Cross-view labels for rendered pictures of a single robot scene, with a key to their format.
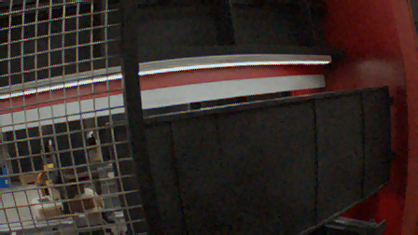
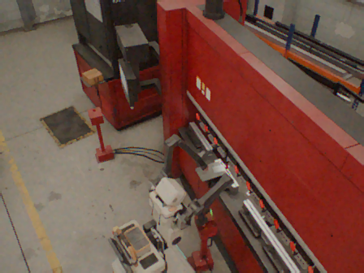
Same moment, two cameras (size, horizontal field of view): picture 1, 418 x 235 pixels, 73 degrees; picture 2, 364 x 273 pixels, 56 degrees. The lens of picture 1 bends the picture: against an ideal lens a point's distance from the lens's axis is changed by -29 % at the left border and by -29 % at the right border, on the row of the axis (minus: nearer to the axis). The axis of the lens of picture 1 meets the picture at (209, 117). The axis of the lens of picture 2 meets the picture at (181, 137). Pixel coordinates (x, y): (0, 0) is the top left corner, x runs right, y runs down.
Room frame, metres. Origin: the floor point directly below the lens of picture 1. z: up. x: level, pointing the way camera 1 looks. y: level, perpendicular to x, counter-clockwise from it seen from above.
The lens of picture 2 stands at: (1.53, 2.53, 3.48)
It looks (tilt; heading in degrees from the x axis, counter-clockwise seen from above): 42 degrees down; 276
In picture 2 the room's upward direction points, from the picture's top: straight up
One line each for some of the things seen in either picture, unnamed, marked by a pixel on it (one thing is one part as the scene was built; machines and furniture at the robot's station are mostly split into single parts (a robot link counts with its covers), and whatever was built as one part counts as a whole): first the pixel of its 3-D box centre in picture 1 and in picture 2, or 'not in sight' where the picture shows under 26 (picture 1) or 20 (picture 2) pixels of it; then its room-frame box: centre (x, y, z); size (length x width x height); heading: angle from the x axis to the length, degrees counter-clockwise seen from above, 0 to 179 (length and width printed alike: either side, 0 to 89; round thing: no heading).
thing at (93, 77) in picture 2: not in sight; (92, 75); (3.17, -1.27, 1.04); 0.30 x 0.26 x 0.12; 131
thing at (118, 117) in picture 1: (116, 136); (235, 160); (1.29, 0.33, 1.26); 0.15 x 0.09 x 0.17; 119
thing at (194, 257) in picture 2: not in sight; (200, 260); (1.55, 0.69, 0.06); 0.25 x 0.20 x 0.12; 20
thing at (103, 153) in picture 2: not in sight; (100, 135); (3.03, -0.79, 0.41); 0.25 x 0.20 x 0.83; 29
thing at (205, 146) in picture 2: not in sight; (200, 138); (1.64, -0.31, 0.92); 0.50 x 0.06 x 0.10; 119
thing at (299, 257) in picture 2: not in sight; (305, 253); (0.80, 1.20, 1.26); 0.15 x 0.09 x 0.17; 119
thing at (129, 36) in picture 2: not in sight; (135, 70); (2.41, -0.69, 1.53); 0.51 x 0.25 x 0.85; 115
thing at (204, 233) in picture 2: not in sight; (205, 223); (1.52, 0.68, 0.75); 0.20 x 0.16 x 0.18; 110
